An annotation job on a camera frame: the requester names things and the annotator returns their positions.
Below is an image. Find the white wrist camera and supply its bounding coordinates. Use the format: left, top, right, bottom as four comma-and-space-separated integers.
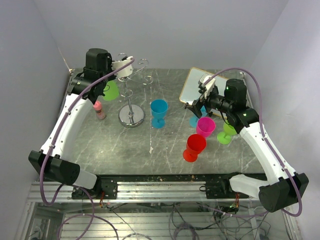
198, 73, 216, 99
111, 56, 135, 78

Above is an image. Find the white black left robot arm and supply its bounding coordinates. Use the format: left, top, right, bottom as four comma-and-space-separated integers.
28, 48, 112, 199

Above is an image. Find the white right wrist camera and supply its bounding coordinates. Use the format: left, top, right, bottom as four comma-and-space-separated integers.
198, 73, 216, 99

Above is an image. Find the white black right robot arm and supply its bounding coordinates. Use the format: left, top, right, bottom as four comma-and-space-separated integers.
185, 76, 309, 216

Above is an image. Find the blue plastic wine glass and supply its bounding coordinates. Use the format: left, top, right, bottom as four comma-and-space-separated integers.
150, 99, 169, 129

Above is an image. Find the aluminium mounting rail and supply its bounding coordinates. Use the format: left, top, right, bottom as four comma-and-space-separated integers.
27, 181, 258, 203

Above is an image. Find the chrome wine glass rack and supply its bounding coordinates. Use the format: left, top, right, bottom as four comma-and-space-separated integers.
115, 58, 153, 128

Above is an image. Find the yellow framed whiteboard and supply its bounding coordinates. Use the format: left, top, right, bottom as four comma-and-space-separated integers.
178, 66, 241, 120

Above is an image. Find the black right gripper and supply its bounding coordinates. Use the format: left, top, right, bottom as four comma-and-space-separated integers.
187, 86, 233, 118

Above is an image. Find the green plastic wine glass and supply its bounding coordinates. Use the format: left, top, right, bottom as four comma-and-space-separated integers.
103, 80, 120, 101

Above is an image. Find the red plastic wine glass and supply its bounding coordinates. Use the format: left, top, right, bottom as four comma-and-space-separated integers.
182, 134, 207, 163

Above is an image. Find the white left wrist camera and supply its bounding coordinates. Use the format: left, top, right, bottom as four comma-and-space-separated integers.
111, 56, 135, 78

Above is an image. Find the pink capped spice bottle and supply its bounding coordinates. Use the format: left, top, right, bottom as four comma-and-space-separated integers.
93, 100, 106, 120

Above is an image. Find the pink plastic wine glass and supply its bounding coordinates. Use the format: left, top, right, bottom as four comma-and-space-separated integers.
196, 117, 216, 138

